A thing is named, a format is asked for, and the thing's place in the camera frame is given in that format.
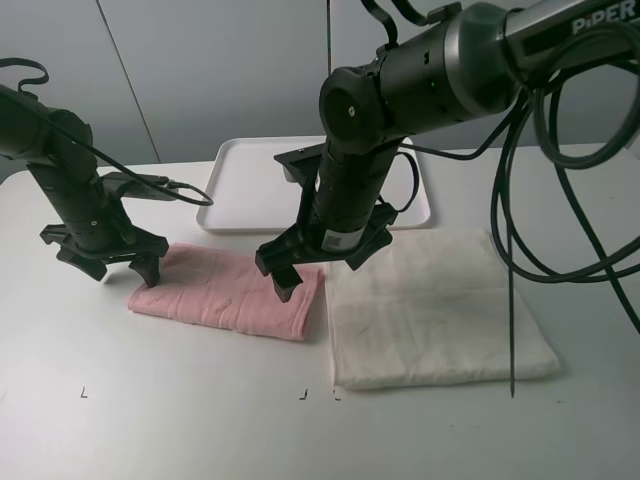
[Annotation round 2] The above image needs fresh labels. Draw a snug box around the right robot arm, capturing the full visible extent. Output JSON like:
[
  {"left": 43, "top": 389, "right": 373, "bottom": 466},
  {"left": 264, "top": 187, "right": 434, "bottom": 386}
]
[{"left": 255, "top": 1, "right": 639, "bottom": 301}]

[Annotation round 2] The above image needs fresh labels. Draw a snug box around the white plastic tray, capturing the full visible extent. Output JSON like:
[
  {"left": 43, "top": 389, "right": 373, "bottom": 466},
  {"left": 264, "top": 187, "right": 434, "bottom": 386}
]
[{"left": 196, "top": 136, "right": 431, "bottom": 234}]

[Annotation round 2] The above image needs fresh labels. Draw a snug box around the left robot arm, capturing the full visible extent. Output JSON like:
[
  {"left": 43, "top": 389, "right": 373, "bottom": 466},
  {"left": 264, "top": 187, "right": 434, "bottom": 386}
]
[{"left": 1, "top": 86, "right": 168, "bottom": 287}]

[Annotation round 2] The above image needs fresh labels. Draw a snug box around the cream white towel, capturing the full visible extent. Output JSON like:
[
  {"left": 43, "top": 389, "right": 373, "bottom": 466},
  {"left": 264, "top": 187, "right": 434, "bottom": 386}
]
[{"left": 325, "top": 229, "right": 561, "bottom": 390}]

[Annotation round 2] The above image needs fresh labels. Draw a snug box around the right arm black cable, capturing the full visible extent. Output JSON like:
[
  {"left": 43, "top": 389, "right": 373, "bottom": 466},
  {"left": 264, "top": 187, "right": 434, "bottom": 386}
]
[{"left": 359, "top": 0, "right": 640, "bottom": 399}]

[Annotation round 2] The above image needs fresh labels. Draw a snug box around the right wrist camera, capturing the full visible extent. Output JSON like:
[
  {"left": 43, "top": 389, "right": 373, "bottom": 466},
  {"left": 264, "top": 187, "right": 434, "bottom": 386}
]
[{"left": 274, "top": 144, "right": 324, "bottom": 186}]

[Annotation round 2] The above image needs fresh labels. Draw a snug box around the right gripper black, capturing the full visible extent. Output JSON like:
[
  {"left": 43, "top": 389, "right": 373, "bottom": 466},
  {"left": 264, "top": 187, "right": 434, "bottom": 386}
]
[{"left": 256, "top": 144, "right": 398, "bottom": 303}]

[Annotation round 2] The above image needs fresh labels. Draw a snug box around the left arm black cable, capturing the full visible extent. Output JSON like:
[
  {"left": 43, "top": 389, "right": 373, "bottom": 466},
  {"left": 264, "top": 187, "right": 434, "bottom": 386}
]
[{"left": 0, "top": 58, "right": 215, "bottom": 207}]

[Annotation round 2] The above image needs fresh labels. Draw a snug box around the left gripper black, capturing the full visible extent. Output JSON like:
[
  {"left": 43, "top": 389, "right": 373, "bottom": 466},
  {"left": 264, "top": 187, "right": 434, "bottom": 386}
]
[{"left": 40, "top": 191, "right": 168, "bottom": 288}]

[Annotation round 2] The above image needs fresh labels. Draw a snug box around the pink towel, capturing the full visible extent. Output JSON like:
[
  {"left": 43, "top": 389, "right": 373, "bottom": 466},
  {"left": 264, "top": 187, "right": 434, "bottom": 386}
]
[{"left": 128, "top": 243, "right": 323, "bottom": 341}]

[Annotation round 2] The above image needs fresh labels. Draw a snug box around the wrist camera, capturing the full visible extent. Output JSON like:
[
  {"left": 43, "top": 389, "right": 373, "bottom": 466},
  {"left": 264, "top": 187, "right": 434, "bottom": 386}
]
[
  {"left": 274, "top": 144, "right": 324, "bottom": 186},
  {"left": 101, "top": 172, "right": 178, "bottom": 201}
]

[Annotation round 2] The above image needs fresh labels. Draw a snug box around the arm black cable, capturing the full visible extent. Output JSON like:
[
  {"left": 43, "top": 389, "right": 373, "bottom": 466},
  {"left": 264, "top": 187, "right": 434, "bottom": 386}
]
[
  {"left": 359, "top": 0, "right": 640, "bottom": 399},
  {"left": 0, "top": 58, "right": 215, "bottom": 207}
]

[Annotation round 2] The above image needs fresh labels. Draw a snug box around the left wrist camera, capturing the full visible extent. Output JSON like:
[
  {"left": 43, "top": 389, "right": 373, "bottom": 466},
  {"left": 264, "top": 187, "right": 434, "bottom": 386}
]
[{"left": 101, "top": 172, "right": 178, "bottom": 201}]

